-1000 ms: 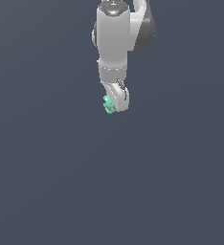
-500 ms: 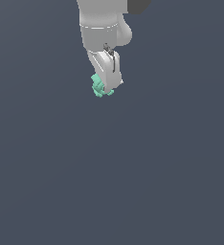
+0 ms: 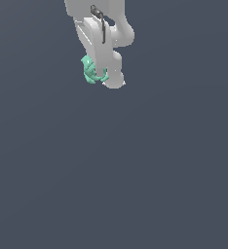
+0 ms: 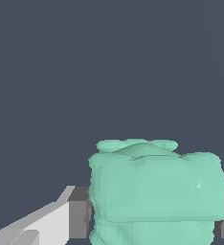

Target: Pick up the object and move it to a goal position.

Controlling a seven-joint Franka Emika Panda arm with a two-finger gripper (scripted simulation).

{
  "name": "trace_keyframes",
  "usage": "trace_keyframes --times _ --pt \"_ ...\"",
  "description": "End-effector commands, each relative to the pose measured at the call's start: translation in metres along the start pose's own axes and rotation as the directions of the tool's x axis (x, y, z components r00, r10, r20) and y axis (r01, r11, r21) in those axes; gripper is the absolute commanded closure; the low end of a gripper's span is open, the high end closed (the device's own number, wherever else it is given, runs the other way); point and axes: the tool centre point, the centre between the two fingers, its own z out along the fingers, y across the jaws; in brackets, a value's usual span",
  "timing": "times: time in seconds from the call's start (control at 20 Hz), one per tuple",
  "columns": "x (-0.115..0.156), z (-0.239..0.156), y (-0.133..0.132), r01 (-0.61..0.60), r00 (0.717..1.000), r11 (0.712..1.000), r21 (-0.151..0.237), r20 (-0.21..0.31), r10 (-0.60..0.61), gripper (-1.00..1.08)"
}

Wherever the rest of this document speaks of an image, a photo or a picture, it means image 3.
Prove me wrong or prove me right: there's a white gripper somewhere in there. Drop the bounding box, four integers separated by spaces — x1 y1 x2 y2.
101 68 127 90

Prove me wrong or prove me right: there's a teal green lumpy object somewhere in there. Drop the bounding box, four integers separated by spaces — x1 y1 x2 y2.
80 54 110 86

